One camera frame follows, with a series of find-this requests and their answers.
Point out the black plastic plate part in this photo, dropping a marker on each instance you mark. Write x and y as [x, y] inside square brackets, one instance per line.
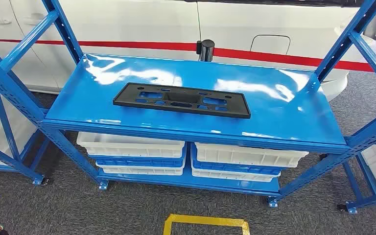
[126, 97]

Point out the blue metal shelf rack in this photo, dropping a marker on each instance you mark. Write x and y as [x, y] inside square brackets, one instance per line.
[5, 125]
[272, 113]
[369, 198]

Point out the blue plastic crate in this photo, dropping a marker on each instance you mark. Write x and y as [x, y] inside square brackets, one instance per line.
[233, 168]
[136, 162]

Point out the red barrier belt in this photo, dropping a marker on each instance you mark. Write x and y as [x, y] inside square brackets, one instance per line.
[126, 44]
[288, 58]

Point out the white car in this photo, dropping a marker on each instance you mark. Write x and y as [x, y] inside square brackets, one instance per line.
[126, 19]

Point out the black stanchion post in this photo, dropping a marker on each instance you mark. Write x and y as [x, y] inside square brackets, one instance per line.
[206, 48]

